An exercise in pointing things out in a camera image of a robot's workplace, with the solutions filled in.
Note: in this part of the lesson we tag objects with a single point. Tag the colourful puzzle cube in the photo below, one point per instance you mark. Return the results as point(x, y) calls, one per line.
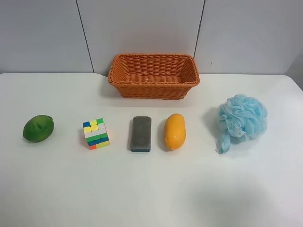
point(95, 134)

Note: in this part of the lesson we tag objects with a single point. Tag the green lemon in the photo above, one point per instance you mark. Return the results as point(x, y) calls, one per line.
point(38, 128)

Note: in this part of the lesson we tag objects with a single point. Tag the blue bath loofah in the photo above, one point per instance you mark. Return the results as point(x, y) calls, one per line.
point(239, 119)

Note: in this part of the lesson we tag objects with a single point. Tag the grey whiteboard eraser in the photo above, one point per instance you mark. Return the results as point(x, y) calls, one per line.
point(141, 134)

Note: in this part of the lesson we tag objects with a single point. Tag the orange woven basket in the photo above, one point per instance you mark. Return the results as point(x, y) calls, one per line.
point(153, 75)

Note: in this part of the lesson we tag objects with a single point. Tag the yellow mango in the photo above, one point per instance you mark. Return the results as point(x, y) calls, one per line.
point(174, 131)

